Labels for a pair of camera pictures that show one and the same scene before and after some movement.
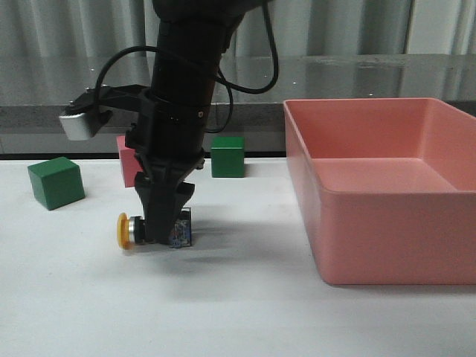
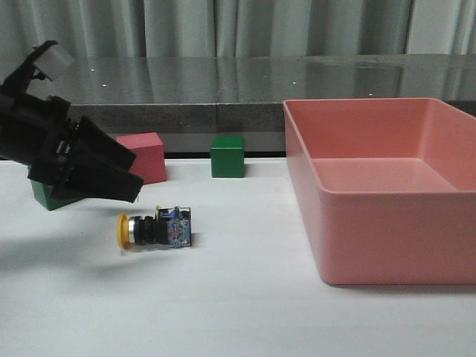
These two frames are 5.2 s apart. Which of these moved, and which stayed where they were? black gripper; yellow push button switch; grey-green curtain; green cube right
Moved: black gripper
Stayed: grey-green curtain; yellow push button switch; green cube right
